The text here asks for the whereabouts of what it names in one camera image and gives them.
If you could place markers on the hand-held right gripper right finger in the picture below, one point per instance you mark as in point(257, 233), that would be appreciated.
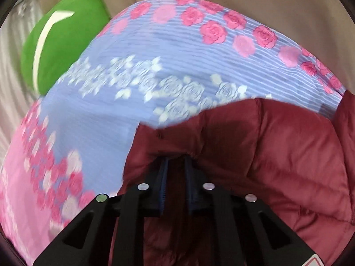
point(190, 183)

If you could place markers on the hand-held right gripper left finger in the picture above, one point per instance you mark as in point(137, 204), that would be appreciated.
point(164, 183)

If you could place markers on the maroon puffer jacket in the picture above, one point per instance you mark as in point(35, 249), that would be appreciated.
point(277, 149)

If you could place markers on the pink and blue floral blanket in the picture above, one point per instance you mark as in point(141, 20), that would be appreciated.
point(133, 116)

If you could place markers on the green pillow with white stripe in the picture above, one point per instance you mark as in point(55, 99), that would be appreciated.
point(69, 47)

